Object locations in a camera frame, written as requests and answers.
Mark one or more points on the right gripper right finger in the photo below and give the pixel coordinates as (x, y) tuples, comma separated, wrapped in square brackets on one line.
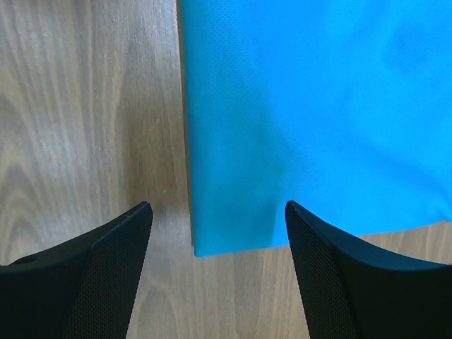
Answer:
[(353, 289)]

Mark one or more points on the teal blue t shirt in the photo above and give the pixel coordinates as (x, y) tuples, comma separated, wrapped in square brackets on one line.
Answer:
[(341, 106)]

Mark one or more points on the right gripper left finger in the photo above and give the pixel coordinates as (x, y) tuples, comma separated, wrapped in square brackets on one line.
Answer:
[(83, 288)]

